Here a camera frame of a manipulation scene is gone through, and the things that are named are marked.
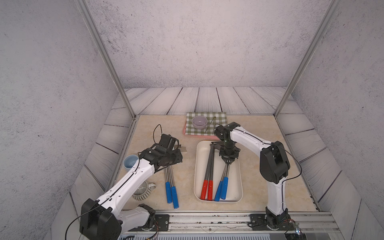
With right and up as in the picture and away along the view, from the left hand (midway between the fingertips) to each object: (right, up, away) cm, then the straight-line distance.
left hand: (182, 157), depth 79 cm
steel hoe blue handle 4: (-5, -19, +3) cm, 20 cm away
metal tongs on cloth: (+17, +18, +35) cm, 43 cm away
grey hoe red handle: (+15, -16, +3) cm, 22 cm away
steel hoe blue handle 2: (+22, -15, -2) cm, 26 cm away
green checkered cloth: (+27, +22, +39) cm, 52 cm away
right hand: (+24, -4, +7) cm, 26 cm away
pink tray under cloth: (+13, +9, +28) cm, 32 cm away
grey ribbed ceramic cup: (-21, -19, +2) cm, 29 cm away
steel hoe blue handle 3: (-10, -13, +9) cm, 18 cm away
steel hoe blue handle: (+18, -20, -1) cm, 27 cm away
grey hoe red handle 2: (+12, -17, +3) cm, 21 cm away
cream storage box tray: (+30, -15, +7) cm, 34 cm away
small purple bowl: (+10, +19, +33) cm, 39 cm away
